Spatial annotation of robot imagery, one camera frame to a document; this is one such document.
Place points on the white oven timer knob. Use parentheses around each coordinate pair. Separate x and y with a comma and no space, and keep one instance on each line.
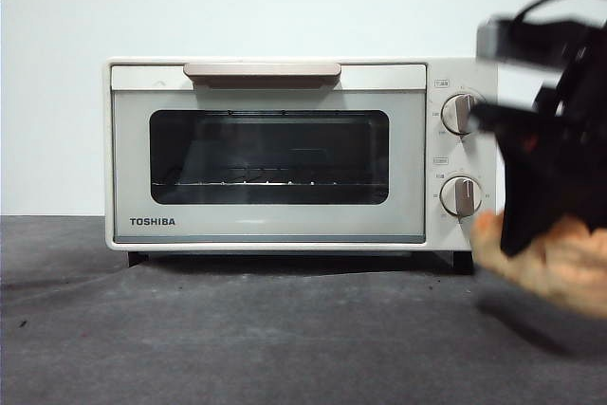
(460,196)

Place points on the round golden bread roll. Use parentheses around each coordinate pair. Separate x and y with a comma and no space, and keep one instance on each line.
(569,258)

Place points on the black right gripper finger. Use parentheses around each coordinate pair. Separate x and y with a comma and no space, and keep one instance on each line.
(526,187)

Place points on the white Toshiba toaster oven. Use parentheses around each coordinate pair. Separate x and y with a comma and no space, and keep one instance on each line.
(465,73)

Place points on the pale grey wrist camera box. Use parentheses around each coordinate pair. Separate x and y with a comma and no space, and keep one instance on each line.
(486,42)

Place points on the white oven temperature knob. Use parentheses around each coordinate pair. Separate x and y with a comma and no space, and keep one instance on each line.
(455,113)

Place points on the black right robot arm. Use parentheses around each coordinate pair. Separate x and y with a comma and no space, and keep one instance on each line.
(578,115)

